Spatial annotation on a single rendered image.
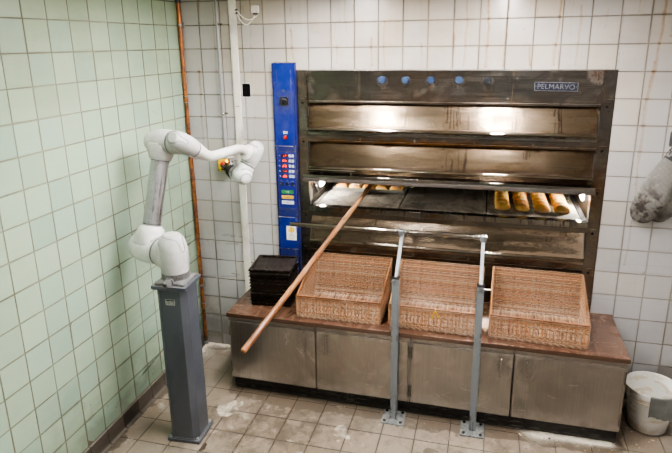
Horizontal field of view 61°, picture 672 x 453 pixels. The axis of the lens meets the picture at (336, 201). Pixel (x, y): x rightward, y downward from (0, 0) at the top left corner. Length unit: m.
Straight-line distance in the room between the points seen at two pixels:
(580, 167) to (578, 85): 0.49
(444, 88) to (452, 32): 0.34
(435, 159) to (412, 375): 1.36
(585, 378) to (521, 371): 0.34
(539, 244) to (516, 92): 0.98
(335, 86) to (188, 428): 2.29
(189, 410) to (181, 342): 0.44
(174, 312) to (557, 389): 2.23
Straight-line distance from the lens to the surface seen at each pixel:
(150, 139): 3.37
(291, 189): 3.94
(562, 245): 3.87
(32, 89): 3.06
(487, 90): 3.65
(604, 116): 3.71
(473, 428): 3.77
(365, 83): 3.73
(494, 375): 3.63
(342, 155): 3.82
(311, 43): 3.79
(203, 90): 4.11
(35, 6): 3.12
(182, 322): 3.33
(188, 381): 3.52
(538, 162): 3.72
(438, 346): 3.55
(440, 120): 3.67
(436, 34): 3.64
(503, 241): 3.84
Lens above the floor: 2.28
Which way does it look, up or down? 16 degrees down
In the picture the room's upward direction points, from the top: 1 degrees counter-clockwise
